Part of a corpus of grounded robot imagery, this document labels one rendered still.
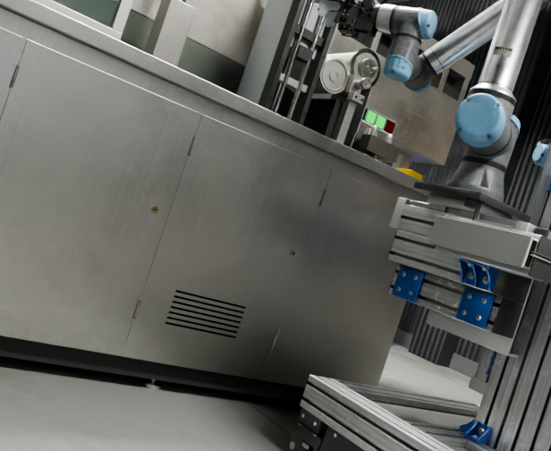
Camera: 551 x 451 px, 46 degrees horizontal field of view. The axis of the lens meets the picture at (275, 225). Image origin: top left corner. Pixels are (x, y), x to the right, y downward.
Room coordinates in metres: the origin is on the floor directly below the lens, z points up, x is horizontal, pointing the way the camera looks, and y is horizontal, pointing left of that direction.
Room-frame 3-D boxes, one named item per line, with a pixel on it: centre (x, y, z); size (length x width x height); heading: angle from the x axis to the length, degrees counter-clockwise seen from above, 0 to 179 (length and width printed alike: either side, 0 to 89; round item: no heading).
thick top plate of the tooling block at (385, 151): (2.66, -0.19, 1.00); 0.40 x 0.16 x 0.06; 34
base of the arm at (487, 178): (1.73, -0.47, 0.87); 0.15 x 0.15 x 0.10
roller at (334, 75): (2.46, 0.04, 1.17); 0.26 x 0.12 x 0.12; 34
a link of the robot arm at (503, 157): (1.72, -0.47, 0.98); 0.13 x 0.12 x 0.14; 151
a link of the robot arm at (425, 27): (1.74, -0.18, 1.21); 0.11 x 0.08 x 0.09; 61
